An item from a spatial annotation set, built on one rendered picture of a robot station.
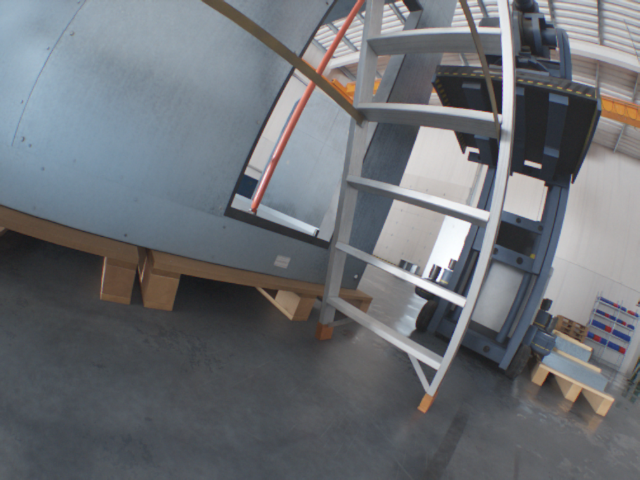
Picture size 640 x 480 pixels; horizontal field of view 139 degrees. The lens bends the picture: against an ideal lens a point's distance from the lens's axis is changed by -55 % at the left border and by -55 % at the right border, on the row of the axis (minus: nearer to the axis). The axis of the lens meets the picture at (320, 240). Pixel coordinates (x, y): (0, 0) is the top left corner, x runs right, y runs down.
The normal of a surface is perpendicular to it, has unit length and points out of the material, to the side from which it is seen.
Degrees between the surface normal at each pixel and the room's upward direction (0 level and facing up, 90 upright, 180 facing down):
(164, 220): 90
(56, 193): 90
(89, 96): 90
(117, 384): 0
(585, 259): 90
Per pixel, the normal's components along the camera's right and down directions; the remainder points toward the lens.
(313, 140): 0.38, 0.21
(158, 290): 0.64, 0.31
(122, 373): 0.38, -0.92
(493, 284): -0.62, -0.22
